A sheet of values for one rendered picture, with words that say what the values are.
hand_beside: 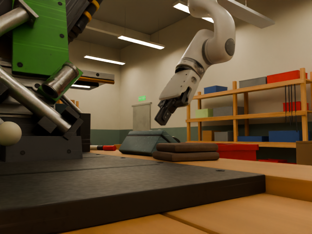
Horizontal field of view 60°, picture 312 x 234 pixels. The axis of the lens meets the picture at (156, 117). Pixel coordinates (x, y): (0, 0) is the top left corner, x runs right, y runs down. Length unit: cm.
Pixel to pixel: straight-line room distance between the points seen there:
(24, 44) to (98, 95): 1022
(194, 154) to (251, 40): 665
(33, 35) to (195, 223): 54
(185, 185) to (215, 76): 727
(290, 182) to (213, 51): 53
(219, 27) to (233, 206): 60
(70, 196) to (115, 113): 1092
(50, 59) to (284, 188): 51
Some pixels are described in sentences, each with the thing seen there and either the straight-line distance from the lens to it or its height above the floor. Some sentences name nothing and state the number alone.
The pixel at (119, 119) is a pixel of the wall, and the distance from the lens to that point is 1118.
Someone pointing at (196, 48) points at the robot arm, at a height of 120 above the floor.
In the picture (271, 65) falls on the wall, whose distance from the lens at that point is 663.
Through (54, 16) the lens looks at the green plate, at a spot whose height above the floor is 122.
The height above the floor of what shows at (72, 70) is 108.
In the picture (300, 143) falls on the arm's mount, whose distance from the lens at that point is 64.
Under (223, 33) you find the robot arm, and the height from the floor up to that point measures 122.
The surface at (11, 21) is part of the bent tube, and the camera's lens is 63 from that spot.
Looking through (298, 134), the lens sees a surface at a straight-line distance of 557.
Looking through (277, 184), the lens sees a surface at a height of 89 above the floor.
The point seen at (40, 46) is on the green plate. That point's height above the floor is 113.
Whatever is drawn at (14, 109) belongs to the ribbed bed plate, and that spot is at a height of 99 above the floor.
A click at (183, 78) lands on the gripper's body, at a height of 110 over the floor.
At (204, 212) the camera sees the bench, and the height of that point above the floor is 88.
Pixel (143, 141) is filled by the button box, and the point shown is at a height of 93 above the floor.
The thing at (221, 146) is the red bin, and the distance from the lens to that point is 78.
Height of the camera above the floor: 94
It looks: 4 degrees up
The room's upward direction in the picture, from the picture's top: straight up
